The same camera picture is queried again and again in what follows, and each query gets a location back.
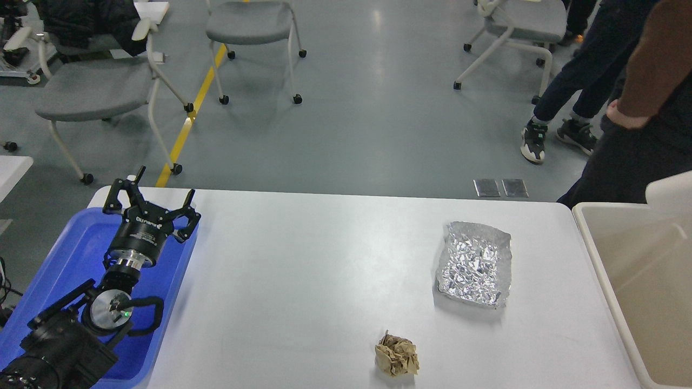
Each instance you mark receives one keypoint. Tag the crumpled aluminium foil tray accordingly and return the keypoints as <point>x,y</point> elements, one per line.
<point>475,266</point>

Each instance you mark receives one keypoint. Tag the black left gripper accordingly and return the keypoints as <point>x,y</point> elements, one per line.
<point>141,236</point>

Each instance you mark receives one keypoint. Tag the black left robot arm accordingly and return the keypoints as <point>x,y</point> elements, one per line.
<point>96,312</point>

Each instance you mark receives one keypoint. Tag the grey chair right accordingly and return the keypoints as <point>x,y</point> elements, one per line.
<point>532,26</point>

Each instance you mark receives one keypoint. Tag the blue plastic tray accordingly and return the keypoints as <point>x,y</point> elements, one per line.
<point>77,257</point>

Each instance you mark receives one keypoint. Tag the metal floor socket plates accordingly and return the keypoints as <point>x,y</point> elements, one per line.
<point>491,188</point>

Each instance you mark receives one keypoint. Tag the crumpled brown paper ball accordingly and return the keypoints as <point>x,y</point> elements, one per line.
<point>396,356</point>

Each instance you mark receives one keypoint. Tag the bystander hand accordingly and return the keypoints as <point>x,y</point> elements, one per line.
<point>621,119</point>

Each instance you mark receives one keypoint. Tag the grey chair centre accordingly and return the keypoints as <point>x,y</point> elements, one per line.
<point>251,24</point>

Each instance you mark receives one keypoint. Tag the beige plastic bin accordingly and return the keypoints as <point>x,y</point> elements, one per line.
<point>642,259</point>

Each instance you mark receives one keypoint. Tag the black jacket on chair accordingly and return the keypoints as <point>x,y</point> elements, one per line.
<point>76,23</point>

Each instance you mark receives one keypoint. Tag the grey chair with jacket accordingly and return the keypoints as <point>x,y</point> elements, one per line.
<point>98,89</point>

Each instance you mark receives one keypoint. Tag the person in black clothes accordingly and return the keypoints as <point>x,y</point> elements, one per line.
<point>656,84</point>

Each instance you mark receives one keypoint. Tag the white side table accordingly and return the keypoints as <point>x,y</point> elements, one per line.
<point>13,168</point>

